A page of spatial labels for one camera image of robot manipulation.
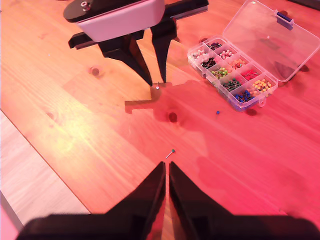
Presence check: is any clear plastic pin organiser box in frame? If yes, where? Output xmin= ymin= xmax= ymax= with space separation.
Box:
xmin=186 ymin=0 xmax=320 ymax=113

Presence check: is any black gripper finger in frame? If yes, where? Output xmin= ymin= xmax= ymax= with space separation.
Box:
xmin=169 ymin=161 xmax=233 ymax=240
xmin=104 ymin=161 xmax=167 ymax=240

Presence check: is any dark printed cardboard tray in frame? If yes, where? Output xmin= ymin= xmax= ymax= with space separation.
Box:
xmin=287 ymin=0 xmax=320 ymax=11

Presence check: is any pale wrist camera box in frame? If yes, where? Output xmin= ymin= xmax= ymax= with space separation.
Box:
xmin=63 ymin=0 xmax=166 ymax=43

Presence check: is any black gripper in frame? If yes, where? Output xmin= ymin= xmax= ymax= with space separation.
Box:
xmin=68 ymin=0 xmax=210 ymax=86

